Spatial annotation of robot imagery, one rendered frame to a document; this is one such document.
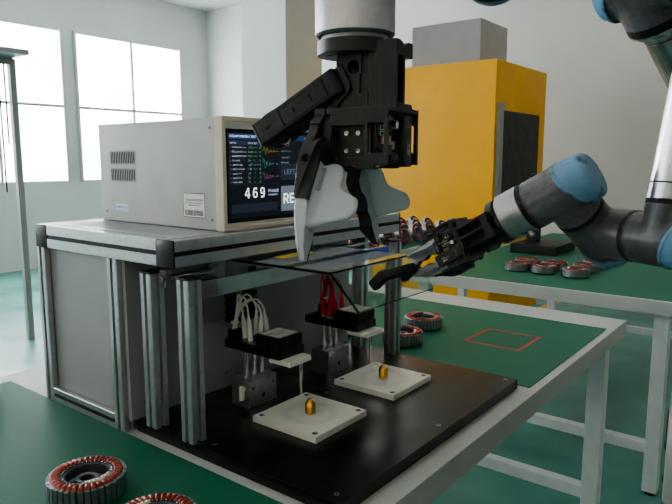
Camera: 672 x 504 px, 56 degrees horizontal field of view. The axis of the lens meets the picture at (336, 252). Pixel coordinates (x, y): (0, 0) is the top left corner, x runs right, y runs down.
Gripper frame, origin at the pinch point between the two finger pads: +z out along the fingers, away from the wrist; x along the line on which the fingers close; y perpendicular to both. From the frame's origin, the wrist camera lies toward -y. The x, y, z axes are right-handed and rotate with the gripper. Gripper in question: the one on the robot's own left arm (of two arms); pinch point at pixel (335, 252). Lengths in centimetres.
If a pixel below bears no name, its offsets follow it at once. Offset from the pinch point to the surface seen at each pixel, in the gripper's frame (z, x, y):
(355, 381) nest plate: 37, 58, -28
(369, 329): 27, 64, -28
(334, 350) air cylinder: 33, 64, -37
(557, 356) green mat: 40, 107, 4
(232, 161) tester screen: -9, 36, -42
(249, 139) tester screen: -13, 40, -41
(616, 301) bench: 43, 193, 9
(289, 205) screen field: 0, 50, -39
